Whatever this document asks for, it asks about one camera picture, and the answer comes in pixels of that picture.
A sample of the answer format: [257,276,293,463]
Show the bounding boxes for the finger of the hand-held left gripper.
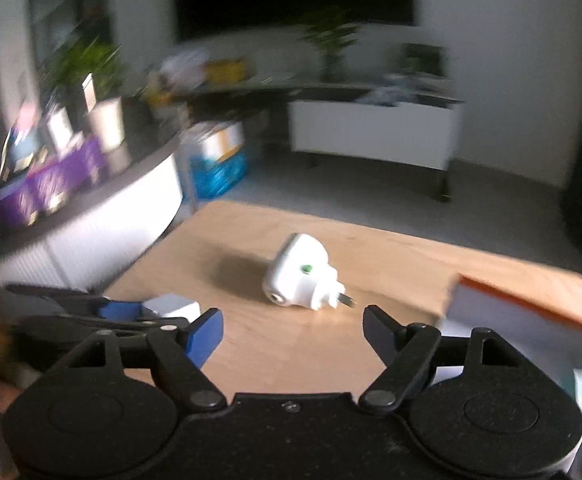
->
[18,314,192,347]
[5,284,146,321]

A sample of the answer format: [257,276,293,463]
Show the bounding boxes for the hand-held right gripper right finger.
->
[358,305,536,413]

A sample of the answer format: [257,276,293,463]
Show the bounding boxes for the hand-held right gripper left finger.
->
[46,308,226,411]

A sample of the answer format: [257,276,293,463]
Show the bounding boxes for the small white box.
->
[143,293,201,320]

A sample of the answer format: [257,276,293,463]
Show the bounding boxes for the white plug adapter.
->
[262,233,358,312]

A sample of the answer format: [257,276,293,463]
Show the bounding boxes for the orange-edged cardboard box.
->
[440,273,582,413]

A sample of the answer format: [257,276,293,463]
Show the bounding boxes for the curved white cabinet dark top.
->
[0,99,185,292]

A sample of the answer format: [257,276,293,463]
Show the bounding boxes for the purple box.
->
[0,136,110,227]

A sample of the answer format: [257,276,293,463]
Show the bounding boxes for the blue plastic bag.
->
[190,152,250,201]

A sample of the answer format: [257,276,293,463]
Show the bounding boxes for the white paper cup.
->
[88,97,125,154]

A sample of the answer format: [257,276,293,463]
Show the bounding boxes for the small white carton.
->
[45,104,73,157]

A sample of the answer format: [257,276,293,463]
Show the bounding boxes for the white and orange box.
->
[180,120,246,167]

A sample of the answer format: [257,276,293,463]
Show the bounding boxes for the white TV stand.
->
[186,77,465,202]

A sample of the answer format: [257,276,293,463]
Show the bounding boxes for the crumpled white blue cloth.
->
[360,84,423,109]

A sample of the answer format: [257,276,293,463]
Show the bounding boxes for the leafy green plant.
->
[45,41,125,107]

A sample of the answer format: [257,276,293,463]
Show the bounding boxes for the white plastic bag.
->
[162,49,210,87]

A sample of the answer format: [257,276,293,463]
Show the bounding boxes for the yellow box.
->
[205,58,248,84]

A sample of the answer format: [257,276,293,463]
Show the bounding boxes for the dark green box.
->
[400,43,448,79]

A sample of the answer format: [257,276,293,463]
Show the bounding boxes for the green plant in glass vase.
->
[298,7,360,84]

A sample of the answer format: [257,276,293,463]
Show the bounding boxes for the dark display shelf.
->
[25,0,113,67]

